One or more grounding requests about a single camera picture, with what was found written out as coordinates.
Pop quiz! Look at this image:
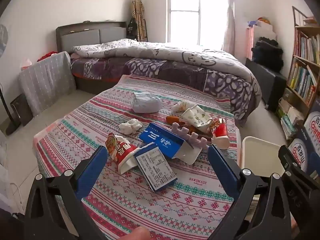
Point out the stack of books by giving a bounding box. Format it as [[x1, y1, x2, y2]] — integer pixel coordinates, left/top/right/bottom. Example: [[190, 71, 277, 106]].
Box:
[[276, 97, 305, 141]]

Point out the pile of black clothes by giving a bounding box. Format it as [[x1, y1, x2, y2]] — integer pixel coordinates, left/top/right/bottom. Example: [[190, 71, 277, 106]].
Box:
[[251, 37, 284, 72]]

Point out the red cloth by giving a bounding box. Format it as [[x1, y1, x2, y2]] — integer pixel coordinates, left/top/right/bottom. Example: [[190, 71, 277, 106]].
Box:
[[37, 51, 59, 62]]

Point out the white stepped shelf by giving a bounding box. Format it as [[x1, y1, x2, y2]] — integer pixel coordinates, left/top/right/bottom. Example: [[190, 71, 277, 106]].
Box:
[[254, 21, 278, 48]]

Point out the white crumpled tissue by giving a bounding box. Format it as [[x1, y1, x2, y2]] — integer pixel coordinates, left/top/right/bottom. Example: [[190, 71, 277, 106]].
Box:
[[119, 119, 142, 136]]

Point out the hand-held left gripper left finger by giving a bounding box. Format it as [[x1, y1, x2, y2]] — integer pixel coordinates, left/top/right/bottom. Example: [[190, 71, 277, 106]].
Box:
[[24, 145, 108, 240]]

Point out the black bag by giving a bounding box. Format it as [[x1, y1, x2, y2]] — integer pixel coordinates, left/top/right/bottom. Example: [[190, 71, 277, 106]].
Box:
[[126, 17, 138, 39]]

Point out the paper cup with green print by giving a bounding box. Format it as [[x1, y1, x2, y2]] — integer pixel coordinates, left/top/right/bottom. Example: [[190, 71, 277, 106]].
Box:
[[181, 105, 213, 133]]

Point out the red and white cup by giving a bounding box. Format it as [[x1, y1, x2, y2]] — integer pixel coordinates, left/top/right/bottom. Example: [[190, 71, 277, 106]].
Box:
[[211, 119, 230, 150]]

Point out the white plastic bin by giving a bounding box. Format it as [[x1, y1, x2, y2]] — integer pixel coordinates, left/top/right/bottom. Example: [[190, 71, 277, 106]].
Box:
[[240, 136, 288, 179]]

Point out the grey checked pillow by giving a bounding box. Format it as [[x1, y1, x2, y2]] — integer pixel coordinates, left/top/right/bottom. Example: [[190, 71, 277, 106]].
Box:
[[19, 51, 77, 117]]

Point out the sheer curtain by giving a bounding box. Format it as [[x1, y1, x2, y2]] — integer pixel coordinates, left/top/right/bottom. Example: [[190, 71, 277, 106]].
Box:
[[222, 0, 237, 56]]

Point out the crumpled stained tissue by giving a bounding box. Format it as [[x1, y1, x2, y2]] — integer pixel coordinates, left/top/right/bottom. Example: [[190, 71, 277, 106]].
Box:
[[171, 101, 193, 113]]

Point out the pink board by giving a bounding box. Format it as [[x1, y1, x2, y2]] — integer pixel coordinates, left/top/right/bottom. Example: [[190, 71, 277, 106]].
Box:
[[246, 26, 256, 61]]

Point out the blue printed cardboard box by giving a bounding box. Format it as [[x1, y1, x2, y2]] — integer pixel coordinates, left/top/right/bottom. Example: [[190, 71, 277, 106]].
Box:
[[287, 130, 320, 178], [303, 102, 320, 146]]

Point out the purple foam toe separator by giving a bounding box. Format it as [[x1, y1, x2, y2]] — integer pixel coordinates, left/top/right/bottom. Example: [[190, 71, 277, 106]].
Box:
[[171, 124, 208, 151]]

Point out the wooden bookshelf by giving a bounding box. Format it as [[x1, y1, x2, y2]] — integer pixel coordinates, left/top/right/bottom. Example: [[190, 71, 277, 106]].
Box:
[[275, 6, 320, 141]]

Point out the grey crumpled plastic bag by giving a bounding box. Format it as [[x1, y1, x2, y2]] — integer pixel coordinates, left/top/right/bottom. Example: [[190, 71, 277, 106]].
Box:
[[131, 92, 162, 113]]

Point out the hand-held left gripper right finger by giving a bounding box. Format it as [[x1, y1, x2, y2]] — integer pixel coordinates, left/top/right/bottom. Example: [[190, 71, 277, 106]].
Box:
[[207, 145, 299, 240]]

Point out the pink tissue pack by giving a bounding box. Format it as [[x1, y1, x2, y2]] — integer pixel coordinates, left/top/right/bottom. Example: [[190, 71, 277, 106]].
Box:
[[20, 57, 33, 72]]

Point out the torn blue paper carton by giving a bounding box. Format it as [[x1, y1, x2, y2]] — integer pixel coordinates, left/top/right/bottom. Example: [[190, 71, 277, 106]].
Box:
[[138, 122, 201, 166]]

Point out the window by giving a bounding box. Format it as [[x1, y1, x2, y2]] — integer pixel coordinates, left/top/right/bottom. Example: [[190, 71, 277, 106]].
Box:
[[166, 0, 231, 51]]

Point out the crumpled red white noodle cup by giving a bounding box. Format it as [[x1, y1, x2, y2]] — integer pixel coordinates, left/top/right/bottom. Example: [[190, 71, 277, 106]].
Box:
[[105, 132, 138, 175]]

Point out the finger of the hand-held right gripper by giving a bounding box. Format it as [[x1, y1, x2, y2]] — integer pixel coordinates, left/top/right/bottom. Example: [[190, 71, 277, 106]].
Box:
[[278, 144, 320, 240]]

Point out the person's left hand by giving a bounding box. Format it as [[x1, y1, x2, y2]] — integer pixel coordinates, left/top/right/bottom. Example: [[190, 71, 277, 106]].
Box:
[[125, 226, 150, 240]]

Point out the row of books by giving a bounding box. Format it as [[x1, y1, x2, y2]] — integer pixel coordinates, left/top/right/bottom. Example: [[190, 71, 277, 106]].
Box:
[[287, 62, 317, 103], [294, 29, 320, 63]]

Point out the black box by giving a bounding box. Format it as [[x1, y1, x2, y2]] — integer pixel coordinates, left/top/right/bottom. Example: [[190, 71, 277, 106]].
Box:
[[10, 94, 34, 127]]

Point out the plaid coat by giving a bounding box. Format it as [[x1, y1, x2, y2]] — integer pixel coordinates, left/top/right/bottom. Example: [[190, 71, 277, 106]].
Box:
[[131, 0, 148, 42]]

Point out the purple patterned bedsheet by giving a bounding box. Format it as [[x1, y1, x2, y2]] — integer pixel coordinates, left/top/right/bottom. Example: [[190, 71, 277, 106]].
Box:
[[70, 56, 258, 128]]

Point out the blue carton piece white label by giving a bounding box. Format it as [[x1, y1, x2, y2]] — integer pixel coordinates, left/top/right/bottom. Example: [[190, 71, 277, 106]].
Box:
[[134, 142, 178, 193]]

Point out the grey white cartoon quilt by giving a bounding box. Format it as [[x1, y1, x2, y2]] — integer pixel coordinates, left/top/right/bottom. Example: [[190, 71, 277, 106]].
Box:
[[72, 39, 262, 105]]

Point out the black cabinet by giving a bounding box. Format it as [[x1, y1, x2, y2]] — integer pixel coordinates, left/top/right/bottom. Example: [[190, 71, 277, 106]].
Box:
[[245, 58, 287, 113]]

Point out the patterned red green tablecloth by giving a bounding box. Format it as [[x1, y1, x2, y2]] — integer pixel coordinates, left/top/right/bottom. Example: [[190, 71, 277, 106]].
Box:
[[32, 74, 242, 240]]

